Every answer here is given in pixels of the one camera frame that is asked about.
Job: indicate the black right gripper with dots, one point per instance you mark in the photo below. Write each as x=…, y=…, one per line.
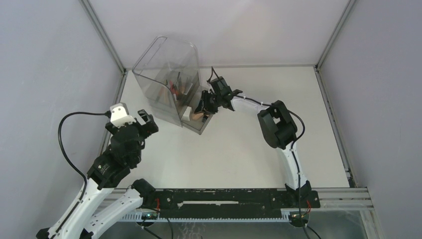
x=203, y=105

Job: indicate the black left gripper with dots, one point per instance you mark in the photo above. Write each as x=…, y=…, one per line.
x=149, y=127

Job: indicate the red lip pencil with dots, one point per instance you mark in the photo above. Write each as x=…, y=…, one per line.
x=173, y=89

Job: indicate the clear acrylic makeup organizer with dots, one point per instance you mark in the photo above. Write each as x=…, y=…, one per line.
x=168, y=73

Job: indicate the clear liquid bottle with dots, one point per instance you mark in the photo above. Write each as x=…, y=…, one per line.
x=186, y=116

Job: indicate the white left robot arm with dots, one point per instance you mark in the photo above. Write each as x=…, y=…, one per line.
x=80, y=220

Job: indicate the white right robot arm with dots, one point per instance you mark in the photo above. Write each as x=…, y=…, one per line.
x=276, y=122

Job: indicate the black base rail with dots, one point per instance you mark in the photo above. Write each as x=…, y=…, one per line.
x=258, y=203

